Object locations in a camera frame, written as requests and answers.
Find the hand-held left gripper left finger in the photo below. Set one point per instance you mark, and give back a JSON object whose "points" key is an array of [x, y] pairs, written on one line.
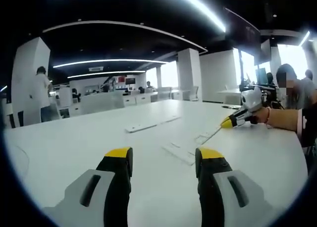
{"points": [[119, 162]]}

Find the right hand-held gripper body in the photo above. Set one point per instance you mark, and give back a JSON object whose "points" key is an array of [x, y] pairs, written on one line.
{"points": [[252, 99]]}

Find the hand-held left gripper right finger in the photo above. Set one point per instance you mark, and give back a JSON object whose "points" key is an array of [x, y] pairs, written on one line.
{"points": [[210, 167]]}

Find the white socket holder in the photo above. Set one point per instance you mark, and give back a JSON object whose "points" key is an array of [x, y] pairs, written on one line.
{"points": [[180, 152]]}

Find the white socket panel with openings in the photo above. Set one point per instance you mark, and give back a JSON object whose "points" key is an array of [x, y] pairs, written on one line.
{"points": [[205, 137]]}

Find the person's right hand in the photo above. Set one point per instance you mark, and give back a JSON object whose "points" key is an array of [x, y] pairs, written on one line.
{"points": [[261, 116]]}

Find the thin black object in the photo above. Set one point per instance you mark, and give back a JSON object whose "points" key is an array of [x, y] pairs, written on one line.
{"points": [[230, 106]]}

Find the computer monitor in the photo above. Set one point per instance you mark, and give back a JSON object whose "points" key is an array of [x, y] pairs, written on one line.
{"points": [[261, 75]]}

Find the white office chair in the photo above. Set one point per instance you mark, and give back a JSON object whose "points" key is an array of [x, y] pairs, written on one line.
{"points": [[195, 93]]}

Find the white mesh chair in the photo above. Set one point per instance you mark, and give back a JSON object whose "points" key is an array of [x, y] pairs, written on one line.
{"points": [[101, 103]]}

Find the narrow white pillar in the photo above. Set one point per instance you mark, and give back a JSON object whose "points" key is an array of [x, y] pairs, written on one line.
{"points": [[188, 73]]}

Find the white low cabinet row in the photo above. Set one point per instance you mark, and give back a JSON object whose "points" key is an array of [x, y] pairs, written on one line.
{"points": [[141, 99]]}

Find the white ceiling vent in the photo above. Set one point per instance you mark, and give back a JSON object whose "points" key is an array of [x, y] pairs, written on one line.
{"points": [[96, 68]]}

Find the long ceiling light strip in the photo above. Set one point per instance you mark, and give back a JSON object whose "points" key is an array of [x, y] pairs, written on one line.
{"points": [[204, 6]]}

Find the wide white pillar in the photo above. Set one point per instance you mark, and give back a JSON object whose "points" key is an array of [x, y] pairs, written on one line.
{"points": [[27, 53]]}

